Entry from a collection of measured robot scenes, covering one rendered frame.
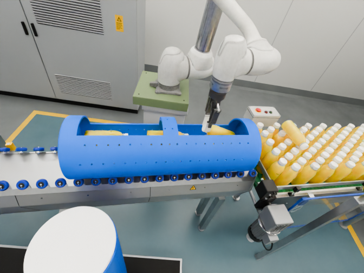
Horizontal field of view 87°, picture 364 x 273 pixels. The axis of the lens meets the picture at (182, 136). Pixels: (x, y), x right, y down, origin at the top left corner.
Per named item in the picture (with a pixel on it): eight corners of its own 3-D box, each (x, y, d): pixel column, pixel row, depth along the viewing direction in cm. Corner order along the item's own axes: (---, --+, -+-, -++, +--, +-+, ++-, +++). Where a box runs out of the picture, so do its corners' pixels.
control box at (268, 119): (242, 117, 138) (248, 105, 131) (267, 117, 142) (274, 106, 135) (248, 126, 131) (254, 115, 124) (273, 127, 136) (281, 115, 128)
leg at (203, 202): (194, 210, 188) (211, 175, 144) (200, 209, 189) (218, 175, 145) (195, 216, 184) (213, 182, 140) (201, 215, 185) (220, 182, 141)
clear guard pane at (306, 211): (262, 229, 138) (302, 199, 104) (348, 219, 155) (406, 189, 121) (262, 230, 138) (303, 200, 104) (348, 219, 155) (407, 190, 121)
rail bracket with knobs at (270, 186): (252, 186, 110) (260, 176, 103) (262, 185, 112) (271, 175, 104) (259, 202, 103) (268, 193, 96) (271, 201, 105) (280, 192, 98)
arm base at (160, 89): (150, 79, 142) (150, 72, 138) (180, 82, 146) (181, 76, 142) (149, 93, 129) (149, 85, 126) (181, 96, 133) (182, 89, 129)
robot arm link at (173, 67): (154, 75, 136) (156, 43, 121) (179, 74, 142) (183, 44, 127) (160, 87, 126) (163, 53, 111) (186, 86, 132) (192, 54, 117)
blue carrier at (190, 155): (83, 147, 106) (70, 102, 87) (229, 145, 125) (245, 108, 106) (69, 192, 85) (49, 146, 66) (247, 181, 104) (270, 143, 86)
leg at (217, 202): (197, 225, 179) (216, 192, 134) (203, 224, 180) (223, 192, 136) (199, 232, 175) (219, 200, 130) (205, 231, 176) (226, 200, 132)
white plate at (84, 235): (127, 264, 64) (127, 265, 65) (103, 194, 79) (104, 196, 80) (25, 323, 52) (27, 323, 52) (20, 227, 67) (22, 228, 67)
